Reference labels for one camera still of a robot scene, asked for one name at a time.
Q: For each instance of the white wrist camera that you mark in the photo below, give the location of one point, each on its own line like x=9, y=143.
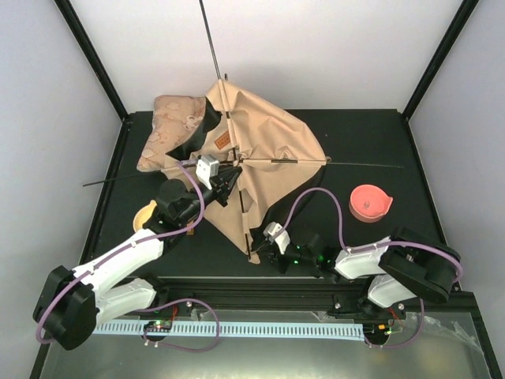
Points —
x=207, y=166
x=276, y=234

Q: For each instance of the left black frame post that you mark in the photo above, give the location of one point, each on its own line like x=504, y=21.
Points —
x=71, y=18

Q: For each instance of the light blue slotted cable duct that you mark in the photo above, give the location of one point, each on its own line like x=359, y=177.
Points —
x=230, y=329

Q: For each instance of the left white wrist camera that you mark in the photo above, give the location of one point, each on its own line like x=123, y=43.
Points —
x=207, y=166

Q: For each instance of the yellow pet bowl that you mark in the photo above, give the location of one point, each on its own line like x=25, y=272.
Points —
x=143, y=215

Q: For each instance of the right black frame post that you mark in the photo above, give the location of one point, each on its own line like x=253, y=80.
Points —
x=455, y=28

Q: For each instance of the black frame post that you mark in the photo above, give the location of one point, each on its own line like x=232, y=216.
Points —
x=71, y=18
x=455, y=28

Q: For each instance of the small green circuit board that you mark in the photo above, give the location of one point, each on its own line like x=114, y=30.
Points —
x=158, y=326

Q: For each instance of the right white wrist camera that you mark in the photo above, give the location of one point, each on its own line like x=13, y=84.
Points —
x=276, y=234

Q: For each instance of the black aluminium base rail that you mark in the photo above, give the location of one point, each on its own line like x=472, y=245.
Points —
x=345, y=300

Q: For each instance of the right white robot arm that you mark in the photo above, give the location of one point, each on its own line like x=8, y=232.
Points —
x=399, y=267

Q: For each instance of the pink pet bowl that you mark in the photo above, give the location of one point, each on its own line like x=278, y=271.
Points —
x=369, y=203

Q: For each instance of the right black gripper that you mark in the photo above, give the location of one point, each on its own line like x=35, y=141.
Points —
x=273, y=253

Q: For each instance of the floral beige cushion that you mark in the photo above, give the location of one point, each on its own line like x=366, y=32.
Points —
x=175, y=120

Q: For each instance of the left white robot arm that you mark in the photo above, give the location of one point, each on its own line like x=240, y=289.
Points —
x=73, y=302

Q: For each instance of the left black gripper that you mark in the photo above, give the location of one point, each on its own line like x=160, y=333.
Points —
x=219, y=182

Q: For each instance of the beige fabric pet tent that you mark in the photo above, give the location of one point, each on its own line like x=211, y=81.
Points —
x=240, y=125

